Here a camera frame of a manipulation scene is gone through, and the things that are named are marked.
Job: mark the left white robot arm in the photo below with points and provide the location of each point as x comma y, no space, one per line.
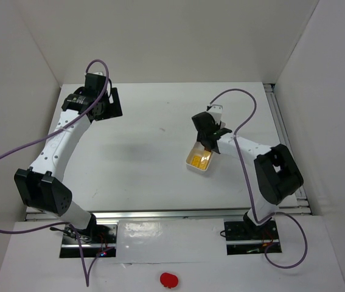
41,185

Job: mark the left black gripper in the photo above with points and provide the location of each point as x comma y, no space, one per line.
113,102

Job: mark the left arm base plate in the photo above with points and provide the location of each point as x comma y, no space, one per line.
104,241

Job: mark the white compartment tray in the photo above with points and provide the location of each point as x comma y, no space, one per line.
199,150

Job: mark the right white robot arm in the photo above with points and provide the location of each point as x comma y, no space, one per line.
276,171

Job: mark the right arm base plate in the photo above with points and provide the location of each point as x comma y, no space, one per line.
240,241

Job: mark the red round button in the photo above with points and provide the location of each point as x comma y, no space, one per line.
169,280

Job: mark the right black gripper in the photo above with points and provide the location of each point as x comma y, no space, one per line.
208,137

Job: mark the small yellow lego brick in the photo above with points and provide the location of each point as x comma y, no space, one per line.
196,160

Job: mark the long yellow lego brick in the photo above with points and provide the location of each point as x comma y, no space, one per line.
204,160

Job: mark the aluminium rail frame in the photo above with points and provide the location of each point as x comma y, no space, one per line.
160,146

